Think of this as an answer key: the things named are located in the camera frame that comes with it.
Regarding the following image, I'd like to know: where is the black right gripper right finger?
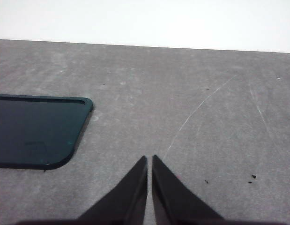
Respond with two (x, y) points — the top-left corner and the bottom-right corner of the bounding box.
(152, 154), (225, 222)

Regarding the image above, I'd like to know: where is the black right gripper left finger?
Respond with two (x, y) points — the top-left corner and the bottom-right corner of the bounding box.
(76, 156), (148, 221)

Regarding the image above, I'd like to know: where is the black rectangular tray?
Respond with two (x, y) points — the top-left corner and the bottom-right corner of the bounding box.
(0, 94), (94, 171)

